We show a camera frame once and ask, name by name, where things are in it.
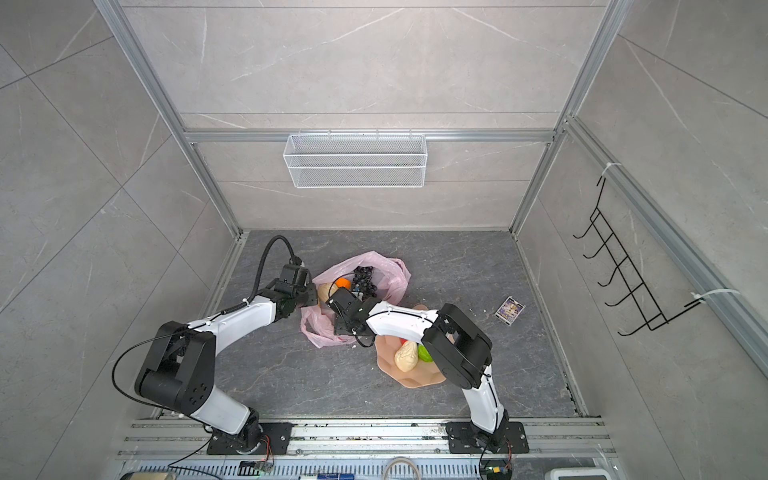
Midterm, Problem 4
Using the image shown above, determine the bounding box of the beige fake fruit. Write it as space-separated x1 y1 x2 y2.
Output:
317 283 337 304
394 341 419 373

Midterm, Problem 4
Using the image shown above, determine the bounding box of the pink plastic bag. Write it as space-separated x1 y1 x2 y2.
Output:
300 251 411 348

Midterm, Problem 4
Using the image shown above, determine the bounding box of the green fake fruit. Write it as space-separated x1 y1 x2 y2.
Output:
417 344 433 363

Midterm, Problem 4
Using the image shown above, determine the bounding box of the pink scalloped plate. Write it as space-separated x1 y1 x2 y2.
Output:
367 302 446 389

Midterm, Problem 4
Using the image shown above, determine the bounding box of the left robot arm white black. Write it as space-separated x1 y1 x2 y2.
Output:
111 235 317 454

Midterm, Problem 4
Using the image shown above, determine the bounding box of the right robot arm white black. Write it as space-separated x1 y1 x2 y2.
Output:
326 287 509 453

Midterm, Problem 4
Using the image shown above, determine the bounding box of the dark fake grape bunch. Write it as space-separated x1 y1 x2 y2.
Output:
351 266 378 300

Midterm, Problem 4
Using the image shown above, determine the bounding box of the small printed card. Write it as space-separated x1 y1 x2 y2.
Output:
494 296 525 325

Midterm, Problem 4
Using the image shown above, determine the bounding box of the white wire mesh basket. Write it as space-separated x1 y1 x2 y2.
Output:
283 133 428 189

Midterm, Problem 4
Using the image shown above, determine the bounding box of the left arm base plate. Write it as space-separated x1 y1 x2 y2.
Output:
206 422 294 455

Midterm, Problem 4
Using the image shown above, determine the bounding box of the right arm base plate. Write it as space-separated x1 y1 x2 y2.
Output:
445 418 530 455

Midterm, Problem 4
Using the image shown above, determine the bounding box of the black wire hook rack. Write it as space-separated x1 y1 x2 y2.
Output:
572 177 705 338

